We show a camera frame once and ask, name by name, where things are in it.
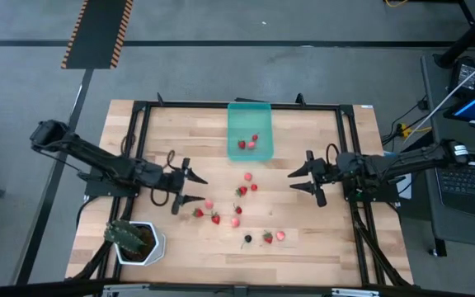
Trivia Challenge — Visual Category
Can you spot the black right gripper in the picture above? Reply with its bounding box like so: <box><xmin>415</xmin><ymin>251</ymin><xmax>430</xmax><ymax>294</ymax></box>
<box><xmin>287</xmin><ymin>149</ymin><xmax>341</xmax><ymax>209</ymax></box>

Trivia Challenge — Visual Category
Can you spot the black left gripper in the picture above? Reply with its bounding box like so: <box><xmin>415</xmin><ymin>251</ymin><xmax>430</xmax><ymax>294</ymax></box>
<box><xmin>160</xmin><ymin>157</ymin><xmax>209</xmax><ymax>216</ymax></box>

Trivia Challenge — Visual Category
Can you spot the teal translucent tupperware container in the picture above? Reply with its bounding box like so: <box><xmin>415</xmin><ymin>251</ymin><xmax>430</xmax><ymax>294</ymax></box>
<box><xmin>226</xmin><ymin>101</ymin><xmax>275</xmax><ymax>163</ymax></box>

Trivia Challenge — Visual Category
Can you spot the white hexagonal plant pot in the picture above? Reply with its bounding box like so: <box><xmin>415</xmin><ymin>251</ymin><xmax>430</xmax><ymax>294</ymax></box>
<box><xmin>113</xmin><ymin>221</ymin><xmax>167</xmax><ymax>267</ymax></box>

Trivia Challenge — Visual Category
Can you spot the dark brown potting soil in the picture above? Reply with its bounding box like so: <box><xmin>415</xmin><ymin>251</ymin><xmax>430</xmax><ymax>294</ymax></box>
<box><xmin>136</xmin><ymin>225</ymin><xmax>158</xmax><ymax>262</ymax></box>

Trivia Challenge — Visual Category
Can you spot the green cactus plant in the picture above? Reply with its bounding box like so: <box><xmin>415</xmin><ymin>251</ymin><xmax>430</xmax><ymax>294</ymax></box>
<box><xmin>103</xmin><ymin>219</ymin><xmax>146</xmax><ymax>255</ymax></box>

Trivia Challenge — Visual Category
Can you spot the white paper sheet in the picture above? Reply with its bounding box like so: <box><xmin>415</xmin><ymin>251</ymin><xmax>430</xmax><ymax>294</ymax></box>
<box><xmin>394</xmin><ymin>172</ymin><xmax>414</xmax><ymax>200</ymax></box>

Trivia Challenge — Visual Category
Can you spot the yellow plug connector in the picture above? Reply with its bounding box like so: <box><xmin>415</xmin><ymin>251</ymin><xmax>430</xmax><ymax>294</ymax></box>
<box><xmin>397</xmin><ymin>122</ymin><xmax>433</xmax><ymax>139</ymax></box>

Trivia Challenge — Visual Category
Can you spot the black laptop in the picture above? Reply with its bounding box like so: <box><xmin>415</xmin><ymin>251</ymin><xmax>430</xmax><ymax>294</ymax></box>
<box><xmin>434</xmin><ymin>154</ymin><xmax>475</xmax><ymax>219</ymax></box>

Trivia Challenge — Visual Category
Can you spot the white rod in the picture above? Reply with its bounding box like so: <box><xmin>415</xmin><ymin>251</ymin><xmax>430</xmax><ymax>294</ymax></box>
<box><xmin>409</xmin><ymin>49</ymin><xmax>475</xmax><ymax>139</ymax></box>

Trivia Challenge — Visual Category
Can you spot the black orange-striped floor mat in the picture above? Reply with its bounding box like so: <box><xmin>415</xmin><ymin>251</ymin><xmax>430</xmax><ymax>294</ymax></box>
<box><xmin>60</xmin><ymin>0</ymin><xmax>134</xmax><ymax>70</ymax></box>

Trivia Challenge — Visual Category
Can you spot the black rig crossbar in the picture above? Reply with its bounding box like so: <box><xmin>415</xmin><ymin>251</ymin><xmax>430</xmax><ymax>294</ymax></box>
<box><xmin>0</xmin><ymin>278</ymin><xmax>475</xmax><ymax>297</ymax></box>

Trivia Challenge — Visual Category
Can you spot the black power adapter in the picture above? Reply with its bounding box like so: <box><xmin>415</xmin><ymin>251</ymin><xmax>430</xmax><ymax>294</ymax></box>
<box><xmin>448</xmin><ymin>57</ymin><xmax>475</xmax><ymax>97</ymax></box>

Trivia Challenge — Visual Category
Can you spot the black stand leg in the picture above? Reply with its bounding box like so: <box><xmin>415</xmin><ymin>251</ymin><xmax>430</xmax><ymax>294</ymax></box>
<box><xmin>433</xmin><ymin>0</ymin><xmax>475</xmax><ymax>69</ymax></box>

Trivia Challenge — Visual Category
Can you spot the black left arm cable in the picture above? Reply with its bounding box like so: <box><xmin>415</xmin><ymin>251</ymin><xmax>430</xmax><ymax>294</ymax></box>
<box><xmin>149</xmin><ymin>149</ymin><xmax>177</xmax><ymax>208</ymax></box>

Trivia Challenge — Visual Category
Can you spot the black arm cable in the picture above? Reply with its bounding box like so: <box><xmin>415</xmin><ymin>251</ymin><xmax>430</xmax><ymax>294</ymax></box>
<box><xmin>325</xmin><ymin>143</ymin><xmax>341</xmax><ymax>161</ymax></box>
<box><xmin>149</xmin><ymin>149</ymin><xmax>177</xmax><ymax>208</ymax></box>

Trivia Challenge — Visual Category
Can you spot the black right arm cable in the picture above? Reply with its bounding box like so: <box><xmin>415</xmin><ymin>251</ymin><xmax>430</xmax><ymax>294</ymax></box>
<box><xmin>325</xmin><ymin>143</ymin><xmax>341</xmax><ymax>161</ymax></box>

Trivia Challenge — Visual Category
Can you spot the black metal table frame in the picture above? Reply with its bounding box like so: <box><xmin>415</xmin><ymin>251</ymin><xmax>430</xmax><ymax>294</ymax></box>
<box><xmin>66</xmin><ymin>92</ymin><xmax>414</xmax><ymax>290</ymax></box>

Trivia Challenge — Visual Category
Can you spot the black cable bundle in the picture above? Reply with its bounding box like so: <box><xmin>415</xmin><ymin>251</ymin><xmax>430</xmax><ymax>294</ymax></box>
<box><xmin>71</xmin><ymin>241</ymin><xmax>117</xmax><ymax>285</ymax></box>
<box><xmin>350</xmin><ymin>204</ymin><xmax>412</xmax><ymax>288</ymax></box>

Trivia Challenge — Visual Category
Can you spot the silver aluminium bracket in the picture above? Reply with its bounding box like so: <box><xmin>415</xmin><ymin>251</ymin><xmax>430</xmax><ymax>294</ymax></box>
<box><xmin>101</xmin><ymin>283</ymin><xmax>152</xmax><ymax>297</ymax></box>
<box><xmin>331</xmin><ymin>287</ymin><xmax>381</xmax><ymax>297</ymax></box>

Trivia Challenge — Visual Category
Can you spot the black power cable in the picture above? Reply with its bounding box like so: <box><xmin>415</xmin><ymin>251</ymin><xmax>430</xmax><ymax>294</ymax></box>
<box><xmin>380</xmin><ymin>95</ymin><xmax>431</xmax><ymax>146</ymax></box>

